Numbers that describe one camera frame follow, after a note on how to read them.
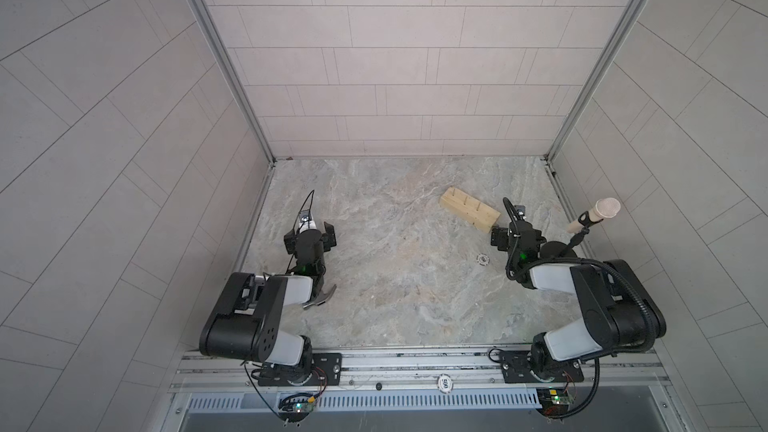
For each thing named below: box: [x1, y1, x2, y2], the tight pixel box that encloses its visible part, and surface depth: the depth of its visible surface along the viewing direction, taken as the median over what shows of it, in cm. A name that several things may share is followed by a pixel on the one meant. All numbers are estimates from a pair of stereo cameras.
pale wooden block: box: [439, 186, 501, 234], surface depth 100 cm
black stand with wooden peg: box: [540, 198, 621, 260], surface depth 79 cm
